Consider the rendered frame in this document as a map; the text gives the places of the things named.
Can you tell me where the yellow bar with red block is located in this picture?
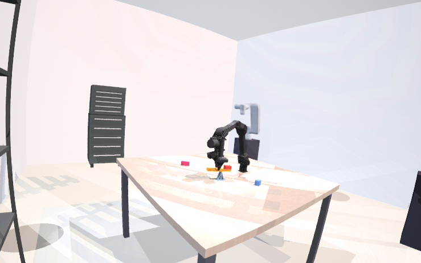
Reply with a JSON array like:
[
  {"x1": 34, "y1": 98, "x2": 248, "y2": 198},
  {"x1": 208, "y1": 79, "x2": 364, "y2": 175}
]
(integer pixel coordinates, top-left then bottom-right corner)
[{"x1": 206, "y1": 165, "x2": 232, "y2": 172}]

